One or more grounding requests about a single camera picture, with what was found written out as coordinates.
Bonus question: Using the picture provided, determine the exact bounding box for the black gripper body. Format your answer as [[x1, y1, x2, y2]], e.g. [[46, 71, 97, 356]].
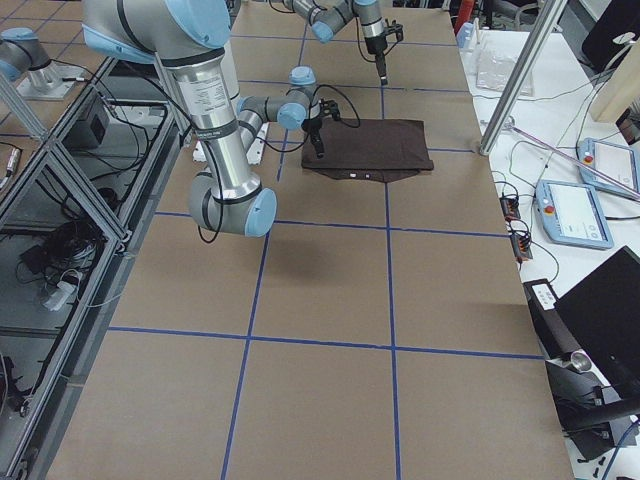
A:
[[304, 116, 322, 135], [365, 34, 387, 56]]

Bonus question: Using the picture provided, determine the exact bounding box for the blue teach pendant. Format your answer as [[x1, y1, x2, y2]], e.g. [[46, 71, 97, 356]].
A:
[[578, 138, 639, 199], [535, 180, 614, 250]]

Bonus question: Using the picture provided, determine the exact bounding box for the near blue teach pendant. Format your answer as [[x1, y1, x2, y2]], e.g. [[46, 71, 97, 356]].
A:
[[535, 180, 614, 250]]

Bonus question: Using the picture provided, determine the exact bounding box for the far blue teach pendant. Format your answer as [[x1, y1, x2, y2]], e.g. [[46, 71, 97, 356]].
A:
[[578, 138, 639, 199]]

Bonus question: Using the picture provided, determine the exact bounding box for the white reacher grabber tool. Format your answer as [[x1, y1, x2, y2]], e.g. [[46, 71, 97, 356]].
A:
[[502, 115, 640, 196]]

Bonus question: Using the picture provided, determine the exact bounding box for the silver metal cup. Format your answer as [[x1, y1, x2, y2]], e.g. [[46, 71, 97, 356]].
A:
[[568, 350, 593, 374]]

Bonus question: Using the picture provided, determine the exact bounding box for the wooden board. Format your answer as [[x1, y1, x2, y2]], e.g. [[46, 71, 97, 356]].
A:
[[590, 32, 639, 122]]

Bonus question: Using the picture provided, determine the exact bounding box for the dark brown t-shirt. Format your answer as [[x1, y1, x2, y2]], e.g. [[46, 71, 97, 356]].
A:
[[301, 119, 434, 183]]

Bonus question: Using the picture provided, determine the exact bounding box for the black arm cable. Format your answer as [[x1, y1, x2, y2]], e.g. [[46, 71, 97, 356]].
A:
[[197, 83, 362, 245]]

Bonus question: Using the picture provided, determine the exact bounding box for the black computer monitor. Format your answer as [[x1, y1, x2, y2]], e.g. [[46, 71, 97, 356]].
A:
[[582, 0, 639, 73]]

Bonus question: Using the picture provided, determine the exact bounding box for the black monitor stand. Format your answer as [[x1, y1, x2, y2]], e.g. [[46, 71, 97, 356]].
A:
[[545, 362, 639, 460]]

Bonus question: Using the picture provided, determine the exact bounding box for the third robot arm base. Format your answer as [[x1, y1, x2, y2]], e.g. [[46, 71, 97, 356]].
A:
[[1, 27, 86, 101]]

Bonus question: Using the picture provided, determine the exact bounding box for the orange black connector block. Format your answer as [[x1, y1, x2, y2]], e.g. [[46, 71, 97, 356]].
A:
[[499, 195, 521, 221]]

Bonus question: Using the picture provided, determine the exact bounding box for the aluminium frame post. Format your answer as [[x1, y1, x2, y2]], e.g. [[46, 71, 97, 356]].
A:
[[479, 0, 568, 156]]

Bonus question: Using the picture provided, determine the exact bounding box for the right aluminium truss frame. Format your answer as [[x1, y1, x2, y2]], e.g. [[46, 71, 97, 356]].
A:
[[1, 60, 184, 479]]

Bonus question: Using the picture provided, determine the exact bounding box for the red cylinder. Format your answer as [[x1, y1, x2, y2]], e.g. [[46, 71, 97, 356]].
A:
[[454, 0, 476, 33]]

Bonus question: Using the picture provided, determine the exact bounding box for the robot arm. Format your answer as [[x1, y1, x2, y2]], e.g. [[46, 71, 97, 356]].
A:
[[281, 0, 391, 86], [83, 1, 319, 237]]

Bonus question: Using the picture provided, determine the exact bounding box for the black laptop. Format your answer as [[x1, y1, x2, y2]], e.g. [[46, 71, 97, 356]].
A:
[[523, 246, 639, 398]]

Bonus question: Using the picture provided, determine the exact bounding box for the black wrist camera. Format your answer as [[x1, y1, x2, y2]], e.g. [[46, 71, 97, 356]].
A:
[[384, 19, 404, 42], [320, 99, 341, 121]]

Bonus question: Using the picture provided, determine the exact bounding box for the clear plastic tray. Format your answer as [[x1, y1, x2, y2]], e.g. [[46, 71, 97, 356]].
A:
[[476, 49, 518, 92]]

